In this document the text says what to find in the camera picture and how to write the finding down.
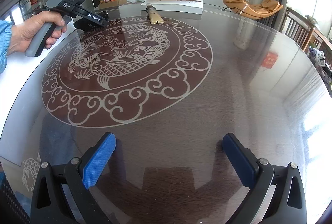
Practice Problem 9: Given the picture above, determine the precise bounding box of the cardboard box on floor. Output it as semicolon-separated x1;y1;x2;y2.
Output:
98;0;127;10

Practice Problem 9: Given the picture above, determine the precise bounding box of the blue sleeved left forearm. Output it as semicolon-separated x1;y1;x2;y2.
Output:
0;20;13;74

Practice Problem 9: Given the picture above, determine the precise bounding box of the wooden dining chair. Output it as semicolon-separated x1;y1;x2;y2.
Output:
280;7;323;51

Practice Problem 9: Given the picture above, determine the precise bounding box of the white flat box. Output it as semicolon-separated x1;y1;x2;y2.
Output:
141;0;204;15

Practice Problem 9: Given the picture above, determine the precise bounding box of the gold cosmetic tube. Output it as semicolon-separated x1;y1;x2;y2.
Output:
146;5;165;25

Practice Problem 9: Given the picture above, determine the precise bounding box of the person left hand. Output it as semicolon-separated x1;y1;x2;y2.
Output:
7;11;66;55

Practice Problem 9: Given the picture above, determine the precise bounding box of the orange lounge chair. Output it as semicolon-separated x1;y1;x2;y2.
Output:
223;0;284;20

